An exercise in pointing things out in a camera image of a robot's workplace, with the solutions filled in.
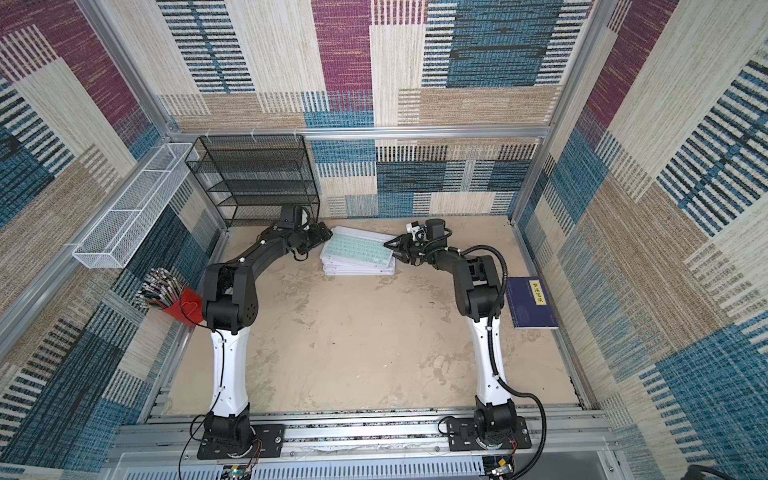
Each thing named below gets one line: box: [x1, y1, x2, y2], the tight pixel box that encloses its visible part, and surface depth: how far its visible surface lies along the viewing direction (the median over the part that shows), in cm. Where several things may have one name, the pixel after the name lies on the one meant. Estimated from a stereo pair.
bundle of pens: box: [135, 268, 181, 309], surface depth 84 cm
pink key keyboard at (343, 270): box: [322, 264, 396, 276], surface depth 107 cm
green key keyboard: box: [320, 226, 396, 267], surface depth 108 cm
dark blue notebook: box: [506, 276, 559, 330], surface depth 97 cm
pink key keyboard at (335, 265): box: [322, 258, 397, 272], surface depth 107 cm
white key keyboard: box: [320, 225, 394, 267], surface depth 109 cm
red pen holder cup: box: [165, 286, 204, 327], surface depth 89 cm
